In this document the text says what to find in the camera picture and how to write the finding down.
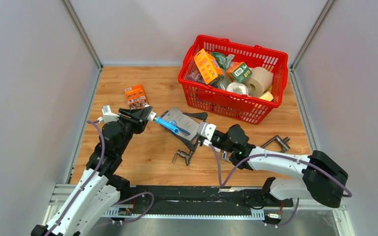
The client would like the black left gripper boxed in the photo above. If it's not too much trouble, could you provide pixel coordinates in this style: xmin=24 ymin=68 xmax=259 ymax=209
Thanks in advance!
xmin=116 ymin=106 xmax=152 ymax=155

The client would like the white plastic pipe elbow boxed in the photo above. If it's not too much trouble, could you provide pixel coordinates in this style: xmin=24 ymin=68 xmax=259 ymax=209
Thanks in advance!
xmin=147 ymin=111 xmax=157 ymax=122

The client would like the blue plastic water faucet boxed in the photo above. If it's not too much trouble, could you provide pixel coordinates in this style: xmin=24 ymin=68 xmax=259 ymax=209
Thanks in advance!
xmin=155 ymin=117 xmax=179 ymax=134

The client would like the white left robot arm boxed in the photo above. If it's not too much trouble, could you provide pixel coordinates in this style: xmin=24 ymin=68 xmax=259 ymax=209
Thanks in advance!
xmin=31 ymin=105 xmax=155 ymax=236

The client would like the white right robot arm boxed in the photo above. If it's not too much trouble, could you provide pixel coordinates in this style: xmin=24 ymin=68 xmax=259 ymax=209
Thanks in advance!
xmin=170 ymin=119 xmax=352 ymax=208

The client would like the blue grey razor box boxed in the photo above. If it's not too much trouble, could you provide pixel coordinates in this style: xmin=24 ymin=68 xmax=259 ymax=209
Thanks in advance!
xmin=161 ymin=107 xmax=199 ymax=141

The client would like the orange blister pack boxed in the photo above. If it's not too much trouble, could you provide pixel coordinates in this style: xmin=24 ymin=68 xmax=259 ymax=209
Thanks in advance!
xmin=125 ymin=84 xmax=149 ymax=110

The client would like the dark metal faucet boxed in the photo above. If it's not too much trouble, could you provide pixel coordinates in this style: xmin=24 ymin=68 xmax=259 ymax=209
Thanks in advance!
xmin=171 ymin=147 xmax=196 ymax=166
xmin=261 ymin=135 xmax=290 ymax=153

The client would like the red plastic shopping basket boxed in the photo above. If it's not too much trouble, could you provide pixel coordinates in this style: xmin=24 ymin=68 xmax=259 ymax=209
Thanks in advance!
xmin=178 ymin=34 xmax=288 ymax=124

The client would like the white wrapped roll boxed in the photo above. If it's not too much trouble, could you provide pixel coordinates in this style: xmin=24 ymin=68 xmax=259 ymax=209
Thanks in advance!
xmin=226 ymin=82 xmax=249 ymax=95

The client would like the orange carton box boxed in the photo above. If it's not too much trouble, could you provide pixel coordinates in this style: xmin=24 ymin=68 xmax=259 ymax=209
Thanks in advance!
xmin=193 ymin=49 xmax=224 ymax=85

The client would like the green small box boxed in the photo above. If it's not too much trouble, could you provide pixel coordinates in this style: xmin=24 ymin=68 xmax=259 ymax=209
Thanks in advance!
xmin=226 ymin=62 xmax=252 ymax=83

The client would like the green plastic bag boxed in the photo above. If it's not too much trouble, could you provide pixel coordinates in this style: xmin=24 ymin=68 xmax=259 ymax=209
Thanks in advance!
xmin=211 ymin=52 xmax=235 ymax=70

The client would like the yellow sponge block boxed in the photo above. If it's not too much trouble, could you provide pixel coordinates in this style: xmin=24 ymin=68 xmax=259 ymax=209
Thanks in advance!
xmin=259 ymin=91 xmax=274 ymax=102

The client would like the beige toilet paper roll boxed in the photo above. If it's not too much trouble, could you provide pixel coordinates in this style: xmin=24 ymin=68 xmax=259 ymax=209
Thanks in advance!
xmin=243 ymin=67 xmax=273 ymax=97

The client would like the dark metal faucet right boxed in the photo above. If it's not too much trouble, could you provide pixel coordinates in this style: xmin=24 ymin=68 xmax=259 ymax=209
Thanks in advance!
xmin=261 ymin=135 xmax=290 ymax=153

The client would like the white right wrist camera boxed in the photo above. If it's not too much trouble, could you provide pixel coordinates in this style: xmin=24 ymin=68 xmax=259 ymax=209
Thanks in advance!
xmin=197 ymin=121 xmax=217 ymax=147

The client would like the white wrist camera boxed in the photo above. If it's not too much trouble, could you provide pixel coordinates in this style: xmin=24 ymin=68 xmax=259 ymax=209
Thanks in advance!
xmin=197 ymin=121 xmax=217 ymax=147
xmin=97 ymin=105 xmax=120 ymax=123

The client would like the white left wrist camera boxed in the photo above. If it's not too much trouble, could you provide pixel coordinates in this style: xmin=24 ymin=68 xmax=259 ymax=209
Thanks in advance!
xmin=97 ymin=105 xmax=120 ymax=123

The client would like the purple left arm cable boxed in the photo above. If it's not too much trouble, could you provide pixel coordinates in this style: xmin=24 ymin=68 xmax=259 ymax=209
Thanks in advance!
xmin=42 ymin=119 xmax=156 ymax=236

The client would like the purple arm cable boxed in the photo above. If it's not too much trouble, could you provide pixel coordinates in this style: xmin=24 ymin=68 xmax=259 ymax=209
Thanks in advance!
xmin=42 ymin=119 xmax=156 ymax=236
xmin=208 ymin=143 xmax=353 ymax=228

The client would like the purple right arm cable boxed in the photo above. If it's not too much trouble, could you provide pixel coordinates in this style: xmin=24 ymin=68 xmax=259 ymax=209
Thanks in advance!
xmin=208 ymin=143 xmax=353 ymax=228

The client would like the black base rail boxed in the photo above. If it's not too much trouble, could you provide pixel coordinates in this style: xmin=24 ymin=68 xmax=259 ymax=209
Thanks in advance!
xmin=106 ymin=185 xmax=294 ymax=220

